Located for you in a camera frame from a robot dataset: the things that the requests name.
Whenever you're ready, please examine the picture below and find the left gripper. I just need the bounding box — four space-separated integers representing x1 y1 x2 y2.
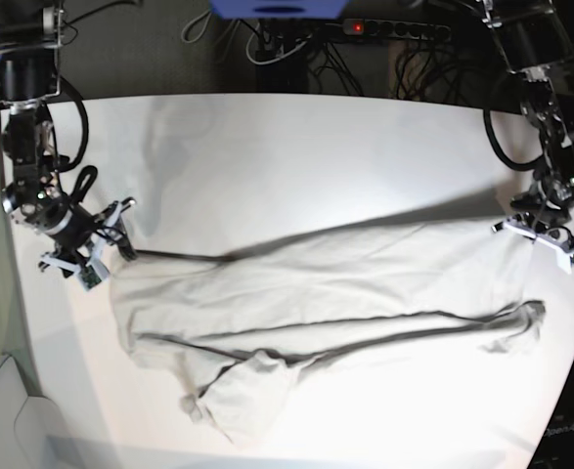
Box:
491 194 574 259

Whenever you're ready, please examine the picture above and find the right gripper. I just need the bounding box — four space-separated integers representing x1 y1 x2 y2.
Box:
38 197 138 277

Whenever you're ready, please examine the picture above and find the light grey t-shirt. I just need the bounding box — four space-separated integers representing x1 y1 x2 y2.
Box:
110 218 546 445

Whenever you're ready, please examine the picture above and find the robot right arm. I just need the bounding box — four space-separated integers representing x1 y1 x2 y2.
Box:
0 1 136 289

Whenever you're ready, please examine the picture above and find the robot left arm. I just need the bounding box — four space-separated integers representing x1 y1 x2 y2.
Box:
482 1 574 272

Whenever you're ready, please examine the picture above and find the grey side cabinet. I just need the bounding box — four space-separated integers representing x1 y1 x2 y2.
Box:
0 356 63 468

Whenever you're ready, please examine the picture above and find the blue box overhead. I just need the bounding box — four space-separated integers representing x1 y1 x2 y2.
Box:
210 0 348 20

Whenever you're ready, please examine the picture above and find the black power strip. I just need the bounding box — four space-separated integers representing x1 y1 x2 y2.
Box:
341 19 452 42

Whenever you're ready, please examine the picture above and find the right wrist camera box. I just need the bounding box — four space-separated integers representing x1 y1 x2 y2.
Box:
77 262 110 291

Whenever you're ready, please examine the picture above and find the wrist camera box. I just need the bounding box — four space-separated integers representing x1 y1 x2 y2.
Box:
77 262 110 291
556 248 574 275

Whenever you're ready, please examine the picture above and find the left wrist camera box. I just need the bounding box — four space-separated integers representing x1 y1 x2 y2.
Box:
556 248 574 275

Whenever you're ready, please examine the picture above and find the white cable loop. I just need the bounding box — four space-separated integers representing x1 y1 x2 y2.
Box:
244 19 312 66

